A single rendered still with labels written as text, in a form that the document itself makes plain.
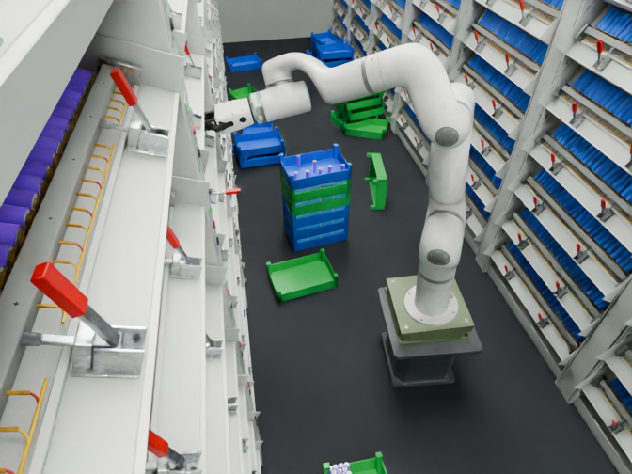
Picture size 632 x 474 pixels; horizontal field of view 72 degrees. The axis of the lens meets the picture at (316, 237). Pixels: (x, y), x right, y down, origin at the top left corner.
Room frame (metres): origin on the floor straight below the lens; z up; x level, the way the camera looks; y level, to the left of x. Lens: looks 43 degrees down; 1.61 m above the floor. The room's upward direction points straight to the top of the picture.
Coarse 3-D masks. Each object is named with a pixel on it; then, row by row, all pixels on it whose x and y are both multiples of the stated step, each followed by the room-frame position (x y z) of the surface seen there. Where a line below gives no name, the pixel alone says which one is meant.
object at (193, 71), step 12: (192, 36) 1.26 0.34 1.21; (192, 48) 1.26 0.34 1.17; (204, 48) 1.27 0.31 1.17; (192, 60) 1.10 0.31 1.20; (192, 72) 1.10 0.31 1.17; (192, 84) 1.05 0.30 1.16; (192, 96) 0.98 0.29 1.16; (192, 108) 0.92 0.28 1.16; (204, 156) 0.67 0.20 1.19; (204, 168) 0.67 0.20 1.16
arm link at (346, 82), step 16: (272, 64) 1.16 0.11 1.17; (288, 64) 1.14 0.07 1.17; (304, 64) 1.11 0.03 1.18; (320, 64) 1.13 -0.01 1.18; (352, 64) 1.07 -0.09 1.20; (272, 80) 1.14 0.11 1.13; (320, 80) 1.08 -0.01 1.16; (336, 80) 1.06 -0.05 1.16; (352, 80) 1.04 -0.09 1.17; (336, 96) 1.05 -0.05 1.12; (352, 96) 1.05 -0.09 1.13
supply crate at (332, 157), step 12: (336, 144) 1.91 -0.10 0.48; (288, 156) 1.84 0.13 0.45; (300, 156) 1.86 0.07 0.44; (312, 156) 1.88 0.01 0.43; (324, 156) 1.90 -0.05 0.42; (336, 156) 1.90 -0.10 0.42; (288, 168) 1.81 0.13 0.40; (300, 168) 1.81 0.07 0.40; (312, 168) 1.81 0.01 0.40; (324, 168) 1.81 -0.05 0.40; (336, 168) 1.81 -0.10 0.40; (348, 168) 1.73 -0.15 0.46; (288, 180) 1.68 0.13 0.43; (300, 180) 1.65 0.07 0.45; (312, 180) 1.67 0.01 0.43; (324, 180) 1.69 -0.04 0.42; (336, 180) 1.71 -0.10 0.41
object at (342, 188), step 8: (280, 176) 1.82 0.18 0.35; (344, 184) 1.72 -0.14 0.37; (288, 192) 1.69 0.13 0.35; (304, 192) 1.66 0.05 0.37; (312, 192) 1.67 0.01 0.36; (320, 192) 1.68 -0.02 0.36; (328, 192) 1.70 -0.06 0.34; (336, 192) 1.71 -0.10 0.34; (344, 192) 1.72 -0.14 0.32; (296, 200) 1.65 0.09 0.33; (304, 200) 1.66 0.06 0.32
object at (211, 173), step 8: (208, 104) 1.26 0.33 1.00; (208, 160) 1.02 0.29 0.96; (208, 168) 0.98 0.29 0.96; (216, 168) 0.99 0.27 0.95; (208, 176) 0.94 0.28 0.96; (216, 176) 0.96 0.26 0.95; (216, 184) 0.92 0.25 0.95; (216, 200) 0.85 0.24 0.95; (216, 208) 0.82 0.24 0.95; (216, 216) 0.79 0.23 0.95; (216, 224) 0.76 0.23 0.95; (216, 232) 0.67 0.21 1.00
